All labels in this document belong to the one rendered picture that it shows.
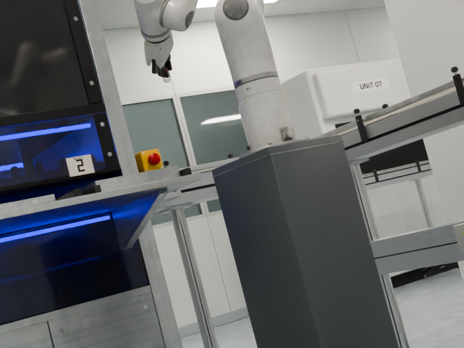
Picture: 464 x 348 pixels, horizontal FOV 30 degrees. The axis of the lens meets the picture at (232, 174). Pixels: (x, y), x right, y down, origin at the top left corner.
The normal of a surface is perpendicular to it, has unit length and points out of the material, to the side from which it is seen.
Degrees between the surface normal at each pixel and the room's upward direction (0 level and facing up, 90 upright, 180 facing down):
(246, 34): 127
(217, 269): 90
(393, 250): 90
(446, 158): 90
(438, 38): 90
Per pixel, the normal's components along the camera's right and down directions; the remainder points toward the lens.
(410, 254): -0.82, 0.17
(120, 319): 0.51, -0.21
